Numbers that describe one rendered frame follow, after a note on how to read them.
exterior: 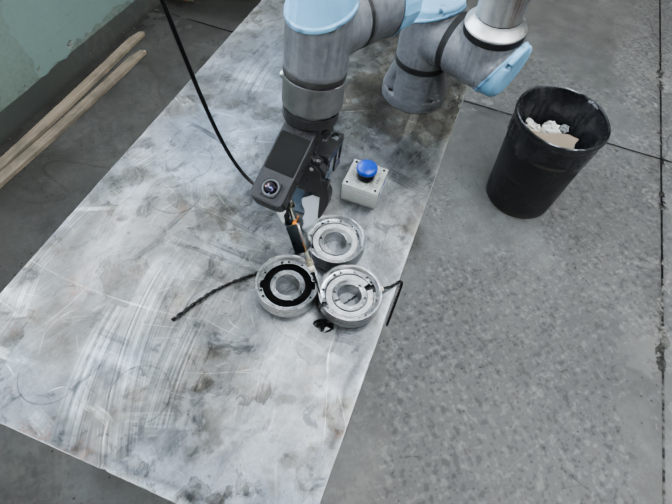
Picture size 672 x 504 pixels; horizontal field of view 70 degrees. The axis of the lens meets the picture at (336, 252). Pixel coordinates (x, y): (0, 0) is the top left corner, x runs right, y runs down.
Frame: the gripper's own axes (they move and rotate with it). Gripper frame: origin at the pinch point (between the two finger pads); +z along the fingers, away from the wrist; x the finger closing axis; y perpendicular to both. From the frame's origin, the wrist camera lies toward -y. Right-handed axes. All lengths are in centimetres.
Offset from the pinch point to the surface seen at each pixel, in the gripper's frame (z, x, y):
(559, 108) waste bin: 40, -52, 138
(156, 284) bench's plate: 14.8, 19.8, -10.4
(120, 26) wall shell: 71, 157, 146
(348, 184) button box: 6.0, -2.7, 19.5
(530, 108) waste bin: 40, -41, 133
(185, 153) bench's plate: 11.2, 31.5, 17.5
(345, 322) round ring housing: 10.4, -12.3, -6.1
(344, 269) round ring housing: 9.6, -8.6, 3.1
